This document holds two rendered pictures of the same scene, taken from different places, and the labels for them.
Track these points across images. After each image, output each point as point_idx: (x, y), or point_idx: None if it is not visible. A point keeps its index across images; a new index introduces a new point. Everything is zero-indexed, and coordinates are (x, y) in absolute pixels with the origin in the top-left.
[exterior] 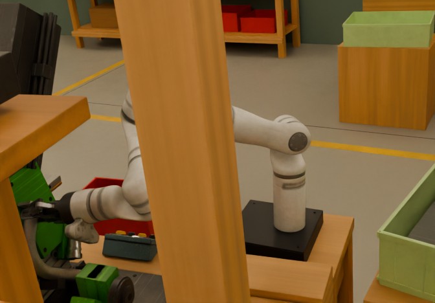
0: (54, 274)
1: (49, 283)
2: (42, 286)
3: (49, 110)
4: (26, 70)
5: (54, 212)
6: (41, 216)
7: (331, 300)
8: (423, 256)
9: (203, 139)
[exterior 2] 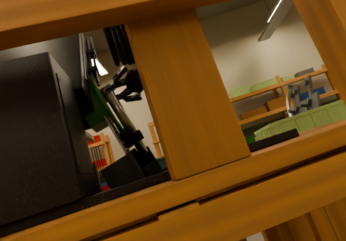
0: (135, 127)
1: (132, 134)
2: (126, 139)
3: None
4: (84, 48)
5: (133, 75)
6: (122, 82)
7: None
8: (295, 122)
9: None
